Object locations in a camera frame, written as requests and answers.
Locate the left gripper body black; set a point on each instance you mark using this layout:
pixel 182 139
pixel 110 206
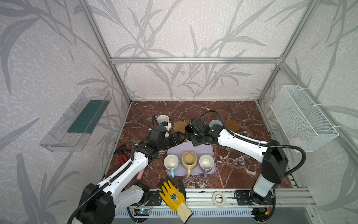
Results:
pixel 170 140

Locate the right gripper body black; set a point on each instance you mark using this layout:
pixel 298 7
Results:
pixel 196 136

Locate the cork paw shaped coaster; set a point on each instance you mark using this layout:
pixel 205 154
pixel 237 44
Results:
pixel 180 127

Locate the black mug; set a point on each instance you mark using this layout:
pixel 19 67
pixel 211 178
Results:
pixel 188 133

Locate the grey blue round coaster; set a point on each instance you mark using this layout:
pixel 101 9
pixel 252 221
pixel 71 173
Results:
pixel 216 123

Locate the white speckled mug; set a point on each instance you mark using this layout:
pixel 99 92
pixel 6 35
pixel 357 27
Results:
pixel 164 125

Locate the brown wooden round coaster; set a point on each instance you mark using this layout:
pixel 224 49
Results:
pixel 233 125

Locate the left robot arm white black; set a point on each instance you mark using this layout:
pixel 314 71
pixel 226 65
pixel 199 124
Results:
pixel 100 203

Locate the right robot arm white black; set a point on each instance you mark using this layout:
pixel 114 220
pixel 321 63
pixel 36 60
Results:
pixel 270 154

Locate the lavender plastic tray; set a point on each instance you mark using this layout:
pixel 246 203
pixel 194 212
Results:
pixel 199 151

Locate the beige ceramic mug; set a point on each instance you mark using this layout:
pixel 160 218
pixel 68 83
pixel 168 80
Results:
pixel 189 162

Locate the red black pliers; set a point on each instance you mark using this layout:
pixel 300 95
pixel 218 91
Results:
pixel 120 152

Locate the black glove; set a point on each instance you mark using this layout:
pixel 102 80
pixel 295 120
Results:
pixel 177 183

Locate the yellow work glove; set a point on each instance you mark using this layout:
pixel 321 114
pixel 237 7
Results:
pixel 174 199

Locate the white tape roll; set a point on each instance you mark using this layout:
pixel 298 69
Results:
pixel 219 199

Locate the green circuit board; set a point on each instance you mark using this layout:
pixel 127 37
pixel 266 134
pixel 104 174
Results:
pixel 141 212

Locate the white mug blue handle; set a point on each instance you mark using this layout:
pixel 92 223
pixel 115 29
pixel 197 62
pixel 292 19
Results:
pixel 171 163

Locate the white mug lavender handle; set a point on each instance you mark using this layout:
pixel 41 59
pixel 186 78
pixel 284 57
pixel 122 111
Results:
pixel 206 163

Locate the pink handle tool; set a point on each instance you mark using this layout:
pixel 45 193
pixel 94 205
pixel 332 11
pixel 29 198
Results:
pixel 140 174

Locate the clear plastic wall shelf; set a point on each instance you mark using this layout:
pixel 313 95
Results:
pixel 74 128

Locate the white wire mesh basket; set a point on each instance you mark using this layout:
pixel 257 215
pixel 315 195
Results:
pixel 302 121

